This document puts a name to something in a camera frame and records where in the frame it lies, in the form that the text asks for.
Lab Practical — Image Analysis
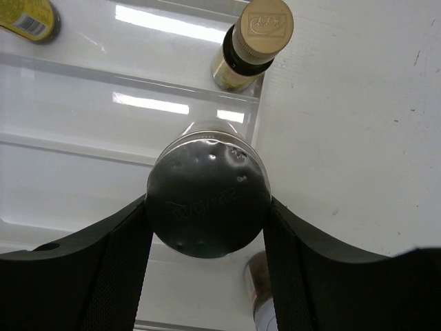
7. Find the right short white-lid jar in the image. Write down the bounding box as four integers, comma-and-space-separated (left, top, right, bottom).
244, 251, 278, 331

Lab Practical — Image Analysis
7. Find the white tiered organizer tray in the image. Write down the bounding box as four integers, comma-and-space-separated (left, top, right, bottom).
0, 0, 268, 331

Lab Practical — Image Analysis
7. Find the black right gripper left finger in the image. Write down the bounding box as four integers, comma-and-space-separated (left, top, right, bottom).
1, 197, 153, 330

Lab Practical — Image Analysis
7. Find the tall silver-lid jar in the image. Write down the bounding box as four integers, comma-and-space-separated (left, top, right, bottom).
145, 119, 271, 259

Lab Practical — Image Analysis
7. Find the brown sauce bottle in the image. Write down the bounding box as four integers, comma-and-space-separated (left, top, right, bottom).
1, 0, 61, 44
212, 0, 294, 92

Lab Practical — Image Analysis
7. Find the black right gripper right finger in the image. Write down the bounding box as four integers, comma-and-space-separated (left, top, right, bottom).
264, 200, 440, 330

